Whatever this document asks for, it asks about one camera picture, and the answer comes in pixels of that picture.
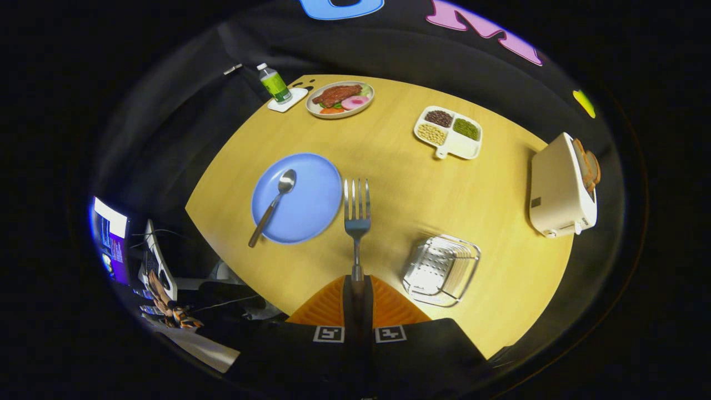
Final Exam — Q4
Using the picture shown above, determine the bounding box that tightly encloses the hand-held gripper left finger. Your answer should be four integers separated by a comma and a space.
222, 275, 359, 398

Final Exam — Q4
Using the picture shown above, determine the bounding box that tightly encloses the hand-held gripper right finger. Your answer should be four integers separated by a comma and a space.
358, 275, 492, 398

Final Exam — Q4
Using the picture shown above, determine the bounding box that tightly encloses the metal fork wooden handle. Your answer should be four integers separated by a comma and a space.
343, 178, 372, 282

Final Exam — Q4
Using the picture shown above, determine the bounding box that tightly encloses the metal spoon wooden handle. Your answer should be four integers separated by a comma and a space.
248, 168, 297, 248

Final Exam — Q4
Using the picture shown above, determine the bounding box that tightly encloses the blue round plate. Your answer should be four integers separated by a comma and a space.
251, 153, 343, 245

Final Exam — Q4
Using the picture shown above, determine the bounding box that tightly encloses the orange and black device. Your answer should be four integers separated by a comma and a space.
147, 271, 203, 329

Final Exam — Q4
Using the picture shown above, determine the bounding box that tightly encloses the pile of soy beans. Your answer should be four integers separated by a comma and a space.
417, 123, 448, 146

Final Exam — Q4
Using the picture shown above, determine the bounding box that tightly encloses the white divided bean tray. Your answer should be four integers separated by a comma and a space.
413, 106, 483, 161

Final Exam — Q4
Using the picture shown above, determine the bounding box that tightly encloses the white backed monitor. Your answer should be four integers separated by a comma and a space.
143, 219, 178, 302

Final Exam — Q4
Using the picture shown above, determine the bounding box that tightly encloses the pile of green beans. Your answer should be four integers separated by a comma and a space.
453, 117, 480, 141

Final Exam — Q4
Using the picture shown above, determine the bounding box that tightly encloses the brown steak piece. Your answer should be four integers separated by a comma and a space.
312, 84, 363, 108

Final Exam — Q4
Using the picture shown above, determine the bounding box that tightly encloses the white round food plate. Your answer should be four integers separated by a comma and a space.
306, 81, 375, 119

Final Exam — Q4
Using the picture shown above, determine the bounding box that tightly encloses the white square coaster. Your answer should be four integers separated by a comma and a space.
267, 87, 309, 113

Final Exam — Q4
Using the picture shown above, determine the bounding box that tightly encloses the white toaster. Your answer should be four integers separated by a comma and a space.
528, 132, 602, 239

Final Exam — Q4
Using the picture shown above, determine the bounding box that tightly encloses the green label water bottle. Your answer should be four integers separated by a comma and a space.
257, 63, 293, 105

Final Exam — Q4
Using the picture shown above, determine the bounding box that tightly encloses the lit computer monitor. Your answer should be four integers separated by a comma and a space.
91, 196, 131, 287

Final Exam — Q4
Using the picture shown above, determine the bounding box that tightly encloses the toast bread slice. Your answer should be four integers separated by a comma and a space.
583, 150, 602, 187
572, 138, 595, 189

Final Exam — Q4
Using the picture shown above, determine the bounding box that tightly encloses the metal wire basket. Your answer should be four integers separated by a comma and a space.
402, 234, 482, 308

